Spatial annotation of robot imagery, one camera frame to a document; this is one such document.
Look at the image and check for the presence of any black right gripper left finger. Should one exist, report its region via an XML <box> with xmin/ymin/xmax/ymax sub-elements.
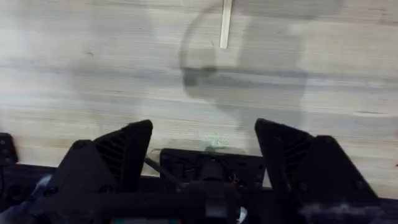
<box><xmin>46</xmin><ymin>119</ymin><xmax>154</xmax><ymax>194</ymax></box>

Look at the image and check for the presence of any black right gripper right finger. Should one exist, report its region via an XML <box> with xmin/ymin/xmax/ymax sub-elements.
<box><xmin>254</xmin><ymin>118</ymin><xmax>379</xmax><ymax>200</ymax></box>

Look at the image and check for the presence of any wooden fork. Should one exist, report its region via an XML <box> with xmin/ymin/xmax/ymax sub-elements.
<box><xmin>219</xmin><ymin>0</ymin><xmax>234</xmax><ymax>49</ymax></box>

